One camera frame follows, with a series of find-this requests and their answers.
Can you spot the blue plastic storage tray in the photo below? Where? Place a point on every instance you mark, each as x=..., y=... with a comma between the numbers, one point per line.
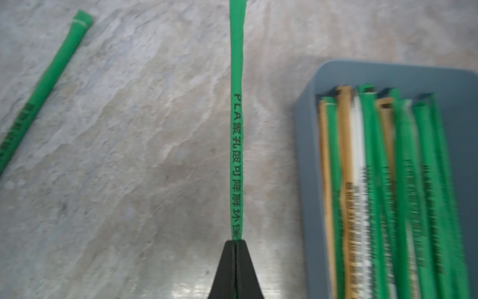
x=456, y=92

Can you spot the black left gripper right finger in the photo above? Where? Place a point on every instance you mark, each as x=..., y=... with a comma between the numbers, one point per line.
x=247, y=285

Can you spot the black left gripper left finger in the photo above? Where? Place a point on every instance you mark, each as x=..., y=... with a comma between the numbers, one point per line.
x=223, y=286

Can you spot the brown paper straw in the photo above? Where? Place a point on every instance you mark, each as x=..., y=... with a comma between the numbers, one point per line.
x=344, y=105

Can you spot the thick white straw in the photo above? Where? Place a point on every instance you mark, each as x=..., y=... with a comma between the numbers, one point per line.
x=364, y=247

